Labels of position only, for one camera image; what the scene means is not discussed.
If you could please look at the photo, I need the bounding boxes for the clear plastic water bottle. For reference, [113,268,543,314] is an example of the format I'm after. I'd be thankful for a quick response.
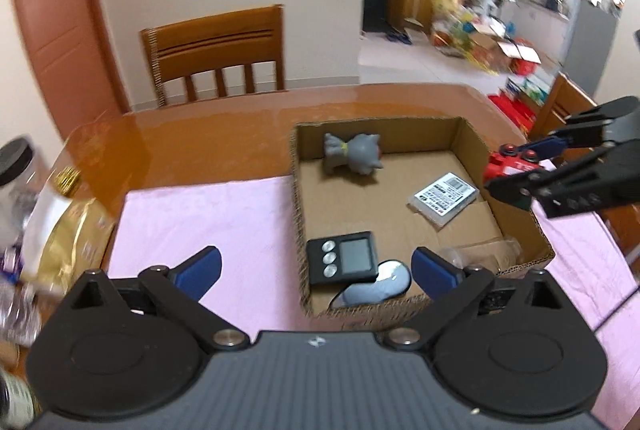
[0,245,43,346]

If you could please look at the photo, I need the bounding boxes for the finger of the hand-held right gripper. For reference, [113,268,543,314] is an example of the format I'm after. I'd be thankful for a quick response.
[517,96,640,161]
[484,149,618,218]

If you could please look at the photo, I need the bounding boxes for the metal can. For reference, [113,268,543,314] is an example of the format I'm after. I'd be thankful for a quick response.
[0,367,36,430]

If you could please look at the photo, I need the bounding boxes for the grey cat toy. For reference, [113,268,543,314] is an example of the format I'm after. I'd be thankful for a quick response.
[322,132,386,178]

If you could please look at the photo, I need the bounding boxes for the black digital timer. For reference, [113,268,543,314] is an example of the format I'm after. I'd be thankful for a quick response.
[306,231,378,286]

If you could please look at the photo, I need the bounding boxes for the open white cardboard box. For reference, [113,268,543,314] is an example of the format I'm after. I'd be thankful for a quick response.
[492,37,543,73]

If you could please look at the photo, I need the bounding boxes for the red gift boxes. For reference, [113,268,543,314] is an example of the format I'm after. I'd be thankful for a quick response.
[487,92,536,133]

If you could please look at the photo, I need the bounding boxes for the wooden chair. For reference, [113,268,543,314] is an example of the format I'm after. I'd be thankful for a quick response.
[527,72,640,271]
[140,5,287,108]

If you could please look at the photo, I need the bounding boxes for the gold foil packet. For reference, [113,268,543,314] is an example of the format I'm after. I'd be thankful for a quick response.
[22,167,118,286]

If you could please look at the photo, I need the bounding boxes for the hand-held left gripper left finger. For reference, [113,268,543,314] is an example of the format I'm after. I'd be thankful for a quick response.
[62,246,250,353]

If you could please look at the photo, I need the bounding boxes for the clear plastic jar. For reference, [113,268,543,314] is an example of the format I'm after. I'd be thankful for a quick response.
[440,237,523,276]

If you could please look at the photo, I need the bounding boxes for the grey refrigerator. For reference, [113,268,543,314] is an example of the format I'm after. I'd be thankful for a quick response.
[562,0,621,83]

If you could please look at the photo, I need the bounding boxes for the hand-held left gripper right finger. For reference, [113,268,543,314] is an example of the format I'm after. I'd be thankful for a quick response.
[382,246,571,351]

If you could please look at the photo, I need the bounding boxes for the red toy car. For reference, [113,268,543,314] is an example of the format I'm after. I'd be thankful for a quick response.
[482,143,548,183]

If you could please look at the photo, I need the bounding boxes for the clear case with label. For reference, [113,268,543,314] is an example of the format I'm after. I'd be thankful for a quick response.
[412,172,481,231]

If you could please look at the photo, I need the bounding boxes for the brown wooden door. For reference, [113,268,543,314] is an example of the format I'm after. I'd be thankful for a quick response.
[7,0,131,146]

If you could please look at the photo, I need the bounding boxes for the clear jar with black lid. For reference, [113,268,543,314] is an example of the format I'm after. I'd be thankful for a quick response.
[0,137,41,211]

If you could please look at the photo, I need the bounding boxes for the pink towel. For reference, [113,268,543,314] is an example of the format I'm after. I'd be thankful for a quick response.
[107,175,640,346]

